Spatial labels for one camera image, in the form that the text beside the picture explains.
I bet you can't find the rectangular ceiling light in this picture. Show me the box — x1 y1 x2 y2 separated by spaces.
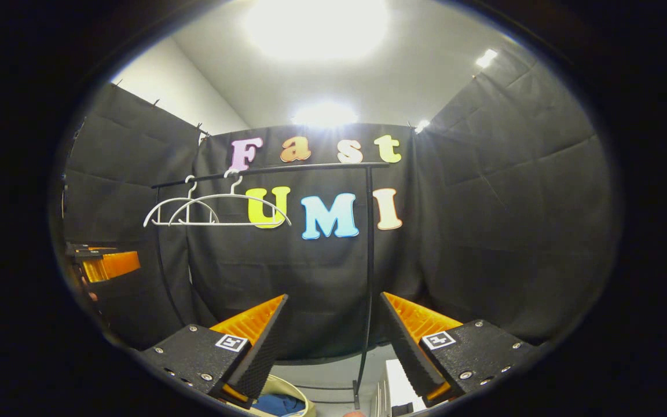
293 103 358 128

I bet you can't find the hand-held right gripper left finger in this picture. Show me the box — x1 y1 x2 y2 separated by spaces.
140 294 289 409

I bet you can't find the black metal clothes rack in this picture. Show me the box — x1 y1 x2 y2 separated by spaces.
151 162 390 411

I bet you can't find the cream laundry hamper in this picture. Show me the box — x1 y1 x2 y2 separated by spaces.
247 374 317 417

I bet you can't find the large ceiling light panel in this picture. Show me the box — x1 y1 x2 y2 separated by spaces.
244 0 389 61

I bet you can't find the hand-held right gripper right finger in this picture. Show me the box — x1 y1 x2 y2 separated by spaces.
380 291 548 406

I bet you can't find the white box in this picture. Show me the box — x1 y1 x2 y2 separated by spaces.
371 359 427 417

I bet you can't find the white plastic hanger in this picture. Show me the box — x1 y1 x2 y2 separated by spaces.
144 175 220 228
168 169 292 228

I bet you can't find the black backdrop cloth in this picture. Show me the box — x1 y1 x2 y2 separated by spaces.
50 43 621 363

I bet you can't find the blue corduroy jacket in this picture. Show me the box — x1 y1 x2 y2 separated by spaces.
252 394 306 416

